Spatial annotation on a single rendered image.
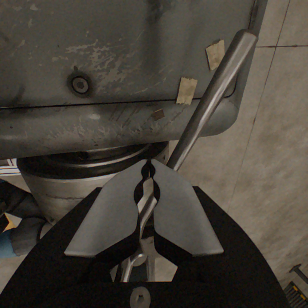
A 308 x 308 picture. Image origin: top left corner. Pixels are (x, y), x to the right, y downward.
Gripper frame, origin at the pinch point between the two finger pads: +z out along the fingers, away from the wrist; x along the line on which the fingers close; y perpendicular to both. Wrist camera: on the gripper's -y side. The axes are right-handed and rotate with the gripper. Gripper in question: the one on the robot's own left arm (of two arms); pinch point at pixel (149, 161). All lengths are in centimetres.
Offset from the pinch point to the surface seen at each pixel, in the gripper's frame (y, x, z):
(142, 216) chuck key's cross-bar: 7.8, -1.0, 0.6
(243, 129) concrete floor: 52, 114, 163
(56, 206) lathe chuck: 11.4, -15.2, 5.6
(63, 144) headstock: 0.2, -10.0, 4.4
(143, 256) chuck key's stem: 13.3, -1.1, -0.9
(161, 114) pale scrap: -2.8, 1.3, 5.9
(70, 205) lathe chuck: 10.8, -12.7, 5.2
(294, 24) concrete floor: -50, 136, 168
